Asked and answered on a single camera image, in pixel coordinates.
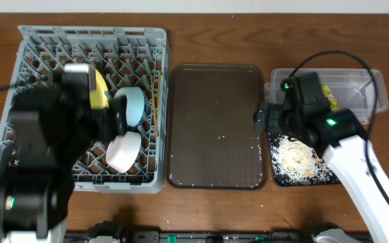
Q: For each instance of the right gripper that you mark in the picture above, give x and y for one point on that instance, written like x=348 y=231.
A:
x=274 y=112

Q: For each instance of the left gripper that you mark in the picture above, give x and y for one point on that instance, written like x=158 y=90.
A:
x=110 y=119

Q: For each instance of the yellow plate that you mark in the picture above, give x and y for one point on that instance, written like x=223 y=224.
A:
x=97 y=96

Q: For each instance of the pink bowl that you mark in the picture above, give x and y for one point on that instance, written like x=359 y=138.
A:
x=123 y=151

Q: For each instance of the light blue bowl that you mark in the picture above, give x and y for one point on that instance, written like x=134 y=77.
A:
x=135 y=104

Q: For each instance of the rice and food scraps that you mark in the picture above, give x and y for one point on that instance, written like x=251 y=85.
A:
x=295 y=159

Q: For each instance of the green snack wrapper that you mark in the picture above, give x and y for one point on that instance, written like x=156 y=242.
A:
x=332 y=100

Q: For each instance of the wooden chopstick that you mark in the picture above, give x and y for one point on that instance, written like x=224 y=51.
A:
x=154 y=105
x=158 y=91

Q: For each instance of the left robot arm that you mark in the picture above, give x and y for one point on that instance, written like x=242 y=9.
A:
x=53 y=127

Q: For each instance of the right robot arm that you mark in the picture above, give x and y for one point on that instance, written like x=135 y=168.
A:
x=338 y=137

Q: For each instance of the black rectangular tray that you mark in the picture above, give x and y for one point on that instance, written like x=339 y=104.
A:
x=324 y=176

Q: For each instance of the dark brown serving tray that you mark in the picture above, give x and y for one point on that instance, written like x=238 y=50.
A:
x=211 y=140

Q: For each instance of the grey plastic dish rack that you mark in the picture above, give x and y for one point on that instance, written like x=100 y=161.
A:
x=125 y=57

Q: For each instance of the clear plastic bin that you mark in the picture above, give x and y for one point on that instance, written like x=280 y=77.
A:
x=352 y=88

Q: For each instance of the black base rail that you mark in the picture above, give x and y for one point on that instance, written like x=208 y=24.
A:
x=109 y=231

